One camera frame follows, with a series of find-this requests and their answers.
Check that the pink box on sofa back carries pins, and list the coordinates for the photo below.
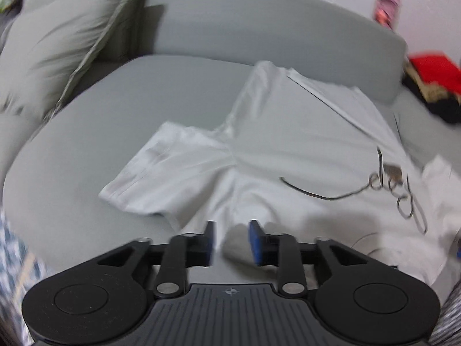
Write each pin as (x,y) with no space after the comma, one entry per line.
(386,12)

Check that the grey sofa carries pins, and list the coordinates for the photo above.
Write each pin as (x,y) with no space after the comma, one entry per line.
(194,58)

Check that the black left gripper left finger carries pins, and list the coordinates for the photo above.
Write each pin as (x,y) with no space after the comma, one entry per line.
(106,297)

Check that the blue patterned rug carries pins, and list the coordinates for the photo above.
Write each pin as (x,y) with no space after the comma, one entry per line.
(20,270)

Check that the grey-green cushion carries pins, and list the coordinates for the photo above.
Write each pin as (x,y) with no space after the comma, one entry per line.
(49,49)

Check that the white t-shirt with script print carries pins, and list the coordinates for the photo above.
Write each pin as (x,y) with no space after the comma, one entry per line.
(301,157)

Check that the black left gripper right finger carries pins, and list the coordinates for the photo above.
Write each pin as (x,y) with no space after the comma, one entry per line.
(356,297)

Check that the red and black clothes pile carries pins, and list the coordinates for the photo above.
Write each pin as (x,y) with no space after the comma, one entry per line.
(434,79)

